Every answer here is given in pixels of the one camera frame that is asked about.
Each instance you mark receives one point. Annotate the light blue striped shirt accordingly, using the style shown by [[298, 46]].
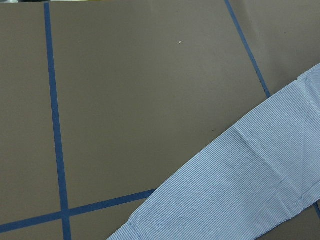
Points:
[[263, 171]]

